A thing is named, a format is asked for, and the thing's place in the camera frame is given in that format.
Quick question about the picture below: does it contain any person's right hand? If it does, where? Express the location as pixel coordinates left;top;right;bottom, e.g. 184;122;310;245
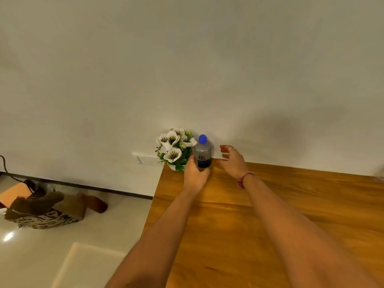
216;144;252;181

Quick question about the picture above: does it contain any person's left hand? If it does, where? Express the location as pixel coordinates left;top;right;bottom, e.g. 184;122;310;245
183;155;210;195

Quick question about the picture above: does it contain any large clear solution bottle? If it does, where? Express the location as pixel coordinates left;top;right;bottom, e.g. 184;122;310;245
194;134;213;172

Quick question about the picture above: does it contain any person's right forearm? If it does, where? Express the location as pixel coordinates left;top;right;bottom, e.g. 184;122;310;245
241;174;380;288

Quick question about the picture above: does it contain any person's left forearm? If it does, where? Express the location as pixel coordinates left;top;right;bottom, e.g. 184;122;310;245
105;188;202;288

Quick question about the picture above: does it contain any white flower potted plant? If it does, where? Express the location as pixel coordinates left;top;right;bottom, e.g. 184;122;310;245
155;128;198;173

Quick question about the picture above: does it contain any brown patterned bag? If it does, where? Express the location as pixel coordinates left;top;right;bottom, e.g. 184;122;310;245
4;190;108;230

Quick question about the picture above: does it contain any orange flat box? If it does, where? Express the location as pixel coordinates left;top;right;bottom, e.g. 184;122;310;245
0;182;32;207

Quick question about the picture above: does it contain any pink wrist bracelet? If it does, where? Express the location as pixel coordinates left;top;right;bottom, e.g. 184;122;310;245
237;172;256;189

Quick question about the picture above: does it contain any white wall socket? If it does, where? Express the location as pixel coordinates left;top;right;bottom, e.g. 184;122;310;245
132;152;164;166

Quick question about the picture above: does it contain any black cable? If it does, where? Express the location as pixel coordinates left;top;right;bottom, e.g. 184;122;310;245
0;155;36;192

